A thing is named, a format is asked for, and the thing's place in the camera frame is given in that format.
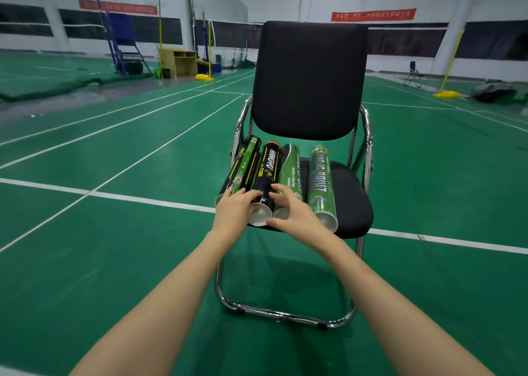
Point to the person's left hand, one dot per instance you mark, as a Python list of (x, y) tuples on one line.
[(233, 219)]

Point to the person's right hand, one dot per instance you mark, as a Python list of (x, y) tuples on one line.
[(305, 223)]

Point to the bright green glossy shuttlecock tube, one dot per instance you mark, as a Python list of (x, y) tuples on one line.
[(321, 181)]

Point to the black shuttlecock tube green stripe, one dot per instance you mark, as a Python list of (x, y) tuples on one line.
[(245, 161)]

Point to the black green Hangyu tube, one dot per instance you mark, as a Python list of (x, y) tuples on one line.
[(268, 165)]

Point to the black chair with chrome frame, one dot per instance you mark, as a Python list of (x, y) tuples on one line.
[(309, 78)]

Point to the person's left forearm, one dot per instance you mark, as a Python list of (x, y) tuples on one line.
[(156, 314)]

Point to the person's right forearm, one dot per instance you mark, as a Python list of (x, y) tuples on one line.
[(404, 318)]

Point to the blue storage box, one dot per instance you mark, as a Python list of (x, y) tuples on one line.
[(215, 68)]

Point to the small green plastic object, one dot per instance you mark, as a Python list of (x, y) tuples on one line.
[(158, 73)]

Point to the wooden shelf cabinet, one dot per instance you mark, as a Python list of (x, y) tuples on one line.
[(177, 62)]

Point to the black floor stand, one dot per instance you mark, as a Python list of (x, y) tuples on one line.
[(412, 72)]

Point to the thin yellow pole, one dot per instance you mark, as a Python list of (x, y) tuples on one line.
[(160, 33)]

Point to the black badminton net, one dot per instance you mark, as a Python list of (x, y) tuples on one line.
[(404, 41)]

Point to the dark green rolled net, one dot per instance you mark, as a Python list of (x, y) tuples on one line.
[(62, 88)]

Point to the black sports bag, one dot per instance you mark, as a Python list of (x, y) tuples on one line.
[(493, 93)]

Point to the yellow net post with base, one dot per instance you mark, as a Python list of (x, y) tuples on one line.
[(204, 77), (446, 95)]

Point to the red wall banner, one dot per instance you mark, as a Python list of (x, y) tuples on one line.
[(373, 15), (117, 7)]

